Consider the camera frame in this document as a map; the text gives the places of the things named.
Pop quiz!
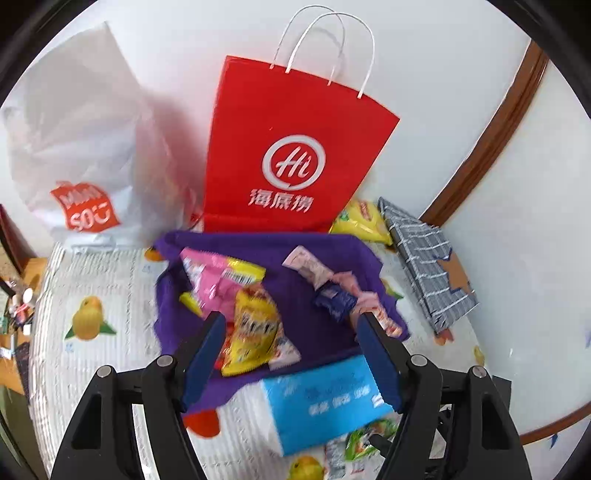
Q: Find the dark blue small packet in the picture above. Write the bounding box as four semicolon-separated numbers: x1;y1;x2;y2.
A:
311;282;358;322

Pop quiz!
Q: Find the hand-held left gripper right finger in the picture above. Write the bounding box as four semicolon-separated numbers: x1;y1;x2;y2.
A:
356;313;534;480

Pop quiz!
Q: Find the white plastic shopping bag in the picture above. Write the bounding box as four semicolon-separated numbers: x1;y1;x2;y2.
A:
0;21;204;254

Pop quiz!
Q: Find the pink white candy packet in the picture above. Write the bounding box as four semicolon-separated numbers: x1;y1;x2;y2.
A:
333;272;403;340

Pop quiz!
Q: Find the red paper bag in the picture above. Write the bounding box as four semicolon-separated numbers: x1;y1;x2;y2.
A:
203;6;400;234

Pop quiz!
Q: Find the grey plaid cloth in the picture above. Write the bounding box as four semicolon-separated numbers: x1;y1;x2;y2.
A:
378;198;480;334

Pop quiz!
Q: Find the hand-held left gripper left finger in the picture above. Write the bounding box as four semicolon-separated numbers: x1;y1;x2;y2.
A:
50;311;228;480

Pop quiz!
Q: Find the yellow snack bag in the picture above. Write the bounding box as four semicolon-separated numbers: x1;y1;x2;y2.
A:
329;199;393;245

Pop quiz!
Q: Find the brown wooden door trim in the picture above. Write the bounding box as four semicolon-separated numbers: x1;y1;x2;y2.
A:
418;41;550;227

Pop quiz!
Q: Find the purple towel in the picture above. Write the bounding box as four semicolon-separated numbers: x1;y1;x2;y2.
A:
154;230;411;414

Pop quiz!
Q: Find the yellow-green snack packet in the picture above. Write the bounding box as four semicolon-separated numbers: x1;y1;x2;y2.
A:
179;257;267;317

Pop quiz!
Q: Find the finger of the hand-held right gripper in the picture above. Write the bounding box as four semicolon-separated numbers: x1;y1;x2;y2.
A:
368;433;396;457

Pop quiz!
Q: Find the pink white snack packet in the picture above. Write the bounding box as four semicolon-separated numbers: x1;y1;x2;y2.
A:
267;331;302;371

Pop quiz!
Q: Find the patterned dark red book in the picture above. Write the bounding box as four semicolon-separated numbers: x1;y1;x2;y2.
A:
0;203;38;274

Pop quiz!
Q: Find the yellow red snack packet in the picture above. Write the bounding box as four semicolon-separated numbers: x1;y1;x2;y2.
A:
221;284;284;377

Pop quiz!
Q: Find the wooden nightstand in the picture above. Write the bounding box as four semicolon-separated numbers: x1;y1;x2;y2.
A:
0;258;49;398

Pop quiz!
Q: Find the green snack packet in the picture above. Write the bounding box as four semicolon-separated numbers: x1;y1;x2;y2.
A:
344;418;402;462

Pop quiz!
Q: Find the blue tissue pack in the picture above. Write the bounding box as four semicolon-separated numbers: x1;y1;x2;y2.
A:
240;354;400;455

